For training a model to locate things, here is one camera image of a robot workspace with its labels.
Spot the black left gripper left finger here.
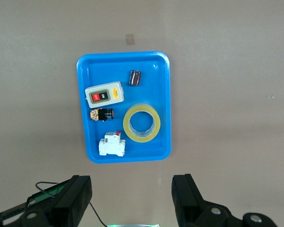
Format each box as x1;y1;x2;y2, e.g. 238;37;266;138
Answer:
0;175;93;227

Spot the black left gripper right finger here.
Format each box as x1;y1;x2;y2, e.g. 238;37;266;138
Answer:
171;174;279;227

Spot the yellow packing tape roll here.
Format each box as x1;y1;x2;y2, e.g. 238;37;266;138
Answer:
122;103;161;143

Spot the brown tape patch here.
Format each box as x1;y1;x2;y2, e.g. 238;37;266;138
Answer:
125;33;136;46

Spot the black orange push button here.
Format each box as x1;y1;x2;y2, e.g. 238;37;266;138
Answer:
89;108;115;122

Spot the blue plastic tray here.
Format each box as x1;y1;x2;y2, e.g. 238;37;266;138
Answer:
76;51;172;164

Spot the dark cylindrical capacitor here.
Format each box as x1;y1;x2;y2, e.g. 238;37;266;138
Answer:
127;69;142;87

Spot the thin black left gripper wire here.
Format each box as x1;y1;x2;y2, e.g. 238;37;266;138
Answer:
35;181;108;227

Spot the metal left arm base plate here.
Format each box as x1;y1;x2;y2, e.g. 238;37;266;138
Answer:
106;223;160;227

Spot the grey on-off switch box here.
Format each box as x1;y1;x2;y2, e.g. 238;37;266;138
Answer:
84;81;125;106

